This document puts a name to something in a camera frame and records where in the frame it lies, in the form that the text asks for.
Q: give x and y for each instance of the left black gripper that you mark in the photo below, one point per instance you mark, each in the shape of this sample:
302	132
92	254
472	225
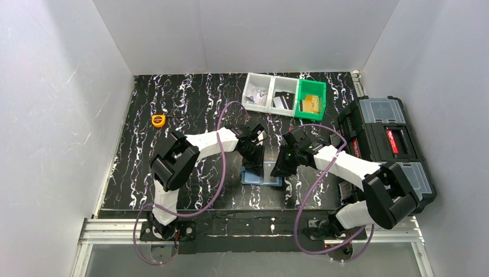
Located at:
251	155

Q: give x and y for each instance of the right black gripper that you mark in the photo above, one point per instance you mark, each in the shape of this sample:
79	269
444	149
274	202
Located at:
285	161

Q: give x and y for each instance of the blue card holder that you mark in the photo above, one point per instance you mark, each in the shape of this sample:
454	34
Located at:
249	178

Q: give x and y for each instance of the grey credit card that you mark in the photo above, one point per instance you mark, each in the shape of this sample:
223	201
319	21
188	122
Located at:
280	102

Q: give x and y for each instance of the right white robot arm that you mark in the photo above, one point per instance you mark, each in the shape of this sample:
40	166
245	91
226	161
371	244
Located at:
388	196

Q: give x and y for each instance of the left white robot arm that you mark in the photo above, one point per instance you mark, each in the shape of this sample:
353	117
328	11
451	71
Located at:
172	165

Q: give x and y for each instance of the small items in grey bin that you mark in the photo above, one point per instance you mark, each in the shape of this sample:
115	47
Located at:
257	96

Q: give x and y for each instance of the left grey storage bin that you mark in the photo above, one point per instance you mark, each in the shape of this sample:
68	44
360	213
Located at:
262	81

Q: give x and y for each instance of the grey storage bin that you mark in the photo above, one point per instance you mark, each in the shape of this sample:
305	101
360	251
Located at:
262	81
288	85

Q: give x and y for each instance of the black object in bin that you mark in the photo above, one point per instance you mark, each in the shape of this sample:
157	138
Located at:
289	96

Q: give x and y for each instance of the yellow items in green bin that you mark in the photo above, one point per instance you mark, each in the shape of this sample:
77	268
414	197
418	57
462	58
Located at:
310	104

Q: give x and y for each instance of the middle grey storage bin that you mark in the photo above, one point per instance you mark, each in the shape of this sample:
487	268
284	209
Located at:
288	85

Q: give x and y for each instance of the green storage bin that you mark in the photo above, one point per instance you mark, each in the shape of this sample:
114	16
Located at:
308	87

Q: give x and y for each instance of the orange tape measure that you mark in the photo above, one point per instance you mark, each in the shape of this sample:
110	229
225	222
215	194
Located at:
158	121

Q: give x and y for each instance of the black toolbox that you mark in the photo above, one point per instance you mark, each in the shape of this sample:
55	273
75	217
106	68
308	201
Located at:
377	130

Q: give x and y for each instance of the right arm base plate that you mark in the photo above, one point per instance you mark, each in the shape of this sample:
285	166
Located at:
320	230

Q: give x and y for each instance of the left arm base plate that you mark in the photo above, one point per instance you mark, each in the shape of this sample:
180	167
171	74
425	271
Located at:
179	231

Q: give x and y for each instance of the aluminium frame rail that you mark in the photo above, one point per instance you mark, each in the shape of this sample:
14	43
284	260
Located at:
120	232

